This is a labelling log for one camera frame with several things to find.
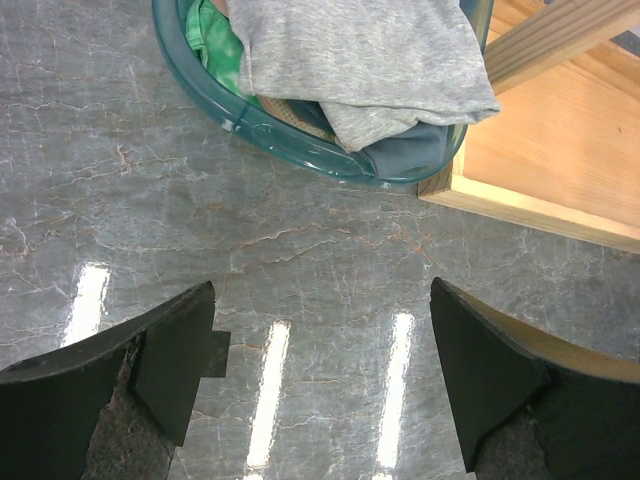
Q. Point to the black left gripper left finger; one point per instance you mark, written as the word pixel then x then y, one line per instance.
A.
pixel 115 405

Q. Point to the wooden clothes rack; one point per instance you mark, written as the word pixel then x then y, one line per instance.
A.
pixel 563 154

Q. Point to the teal plastic basin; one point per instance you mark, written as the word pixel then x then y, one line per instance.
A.
pixel 264 131

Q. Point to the blue-grey garment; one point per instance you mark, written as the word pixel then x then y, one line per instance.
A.
pixel 421 146

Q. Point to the black square tape marker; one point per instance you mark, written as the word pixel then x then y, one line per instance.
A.
pixel 216 354

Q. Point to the grey t-shirt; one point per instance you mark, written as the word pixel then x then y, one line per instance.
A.
pixel 377 68

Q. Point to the green tie-dye garment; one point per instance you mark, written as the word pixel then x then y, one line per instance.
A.
pixel 210 37

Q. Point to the beige mesh garment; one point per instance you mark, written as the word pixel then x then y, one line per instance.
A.
pixel 295 120

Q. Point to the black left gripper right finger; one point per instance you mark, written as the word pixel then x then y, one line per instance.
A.
pixel 529 405

